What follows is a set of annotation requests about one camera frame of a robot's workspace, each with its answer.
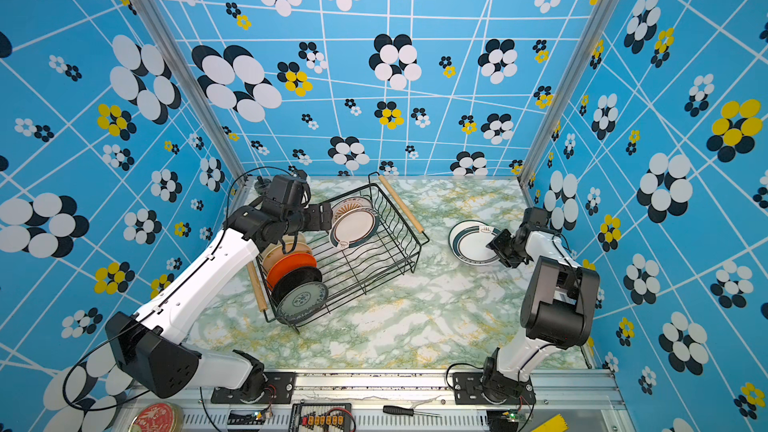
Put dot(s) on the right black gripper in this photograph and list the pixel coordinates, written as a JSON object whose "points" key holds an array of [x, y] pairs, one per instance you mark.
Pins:
{"points": [[499, 243]]}

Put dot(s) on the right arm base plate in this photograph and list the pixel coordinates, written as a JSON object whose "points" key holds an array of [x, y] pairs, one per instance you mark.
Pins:
{"points": [[468, 390]]}

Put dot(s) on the white plate orange sunburst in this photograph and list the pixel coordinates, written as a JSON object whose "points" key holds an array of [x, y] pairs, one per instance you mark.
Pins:
{"points": [[350, 203]]}

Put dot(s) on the orange small plate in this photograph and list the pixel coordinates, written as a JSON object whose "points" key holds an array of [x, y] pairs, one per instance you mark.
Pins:
{"points": [[287, 264]]}

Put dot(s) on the clear jar black lid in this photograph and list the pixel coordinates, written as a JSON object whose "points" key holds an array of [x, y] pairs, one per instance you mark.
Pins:
{"points": [[261, 185]]}

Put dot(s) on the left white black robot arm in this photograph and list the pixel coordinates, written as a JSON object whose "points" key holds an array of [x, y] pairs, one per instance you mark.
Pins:
{"points": [[148, 345]]}

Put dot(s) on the white plate red green band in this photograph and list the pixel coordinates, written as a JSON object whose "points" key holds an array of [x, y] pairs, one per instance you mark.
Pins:
{"points": [[468, 241]]}

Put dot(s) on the black wire dish rack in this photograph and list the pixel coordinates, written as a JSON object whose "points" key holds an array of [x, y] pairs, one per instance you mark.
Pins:
{"points": [[353, 273]]}

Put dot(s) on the black screwdriver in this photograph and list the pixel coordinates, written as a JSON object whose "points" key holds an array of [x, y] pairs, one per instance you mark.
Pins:
{"points": [[403, 411]]}

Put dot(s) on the beige small plate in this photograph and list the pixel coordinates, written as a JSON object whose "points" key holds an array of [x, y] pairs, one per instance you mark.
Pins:
{"points": [[289, 244]]}

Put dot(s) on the grey-green small plate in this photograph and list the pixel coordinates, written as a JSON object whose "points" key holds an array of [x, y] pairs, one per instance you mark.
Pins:
{"points": [[302, 302]]}

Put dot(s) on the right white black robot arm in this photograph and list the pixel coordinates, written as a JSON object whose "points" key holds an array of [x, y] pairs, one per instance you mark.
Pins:
{"points": [[556, 314]]}

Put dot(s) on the small green circuit board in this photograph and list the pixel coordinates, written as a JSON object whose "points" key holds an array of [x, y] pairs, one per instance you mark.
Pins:
{"points": [[246, 418]]}

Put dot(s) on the yellow paper sheet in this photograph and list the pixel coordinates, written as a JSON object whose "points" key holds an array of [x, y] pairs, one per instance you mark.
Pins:
{"points": [[555, 424]]}

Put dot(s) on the red round tin lid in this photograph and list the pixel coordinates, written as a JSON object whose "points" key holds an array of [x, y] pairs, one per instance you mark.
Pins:
{"points": [[158, 417]]}

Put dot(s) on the black terminal power board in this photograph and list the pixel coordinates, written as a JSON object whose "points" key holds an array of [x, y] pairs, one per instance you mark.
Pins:
{"points": [[322, 417]]}

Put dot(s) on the black small plate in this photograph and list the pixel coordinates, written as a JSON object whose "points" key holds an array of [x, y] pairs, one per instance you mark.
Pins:
{"points": [[295, 278]]}

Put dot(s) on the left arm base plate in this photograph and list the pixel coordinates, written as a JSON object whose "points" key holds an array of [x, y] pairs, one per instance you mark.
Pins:
{"points": [[278, 388]]}

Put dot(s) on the white plate red rim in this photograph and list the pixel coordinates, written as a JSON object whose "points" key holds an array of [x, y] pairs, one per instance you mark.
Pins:
{"points": [[354, 228]]}

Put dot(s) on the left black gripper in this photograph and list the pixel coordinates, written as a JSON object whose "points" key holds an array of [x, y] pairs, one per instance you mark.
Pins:
{"points": [[317, 223]]}

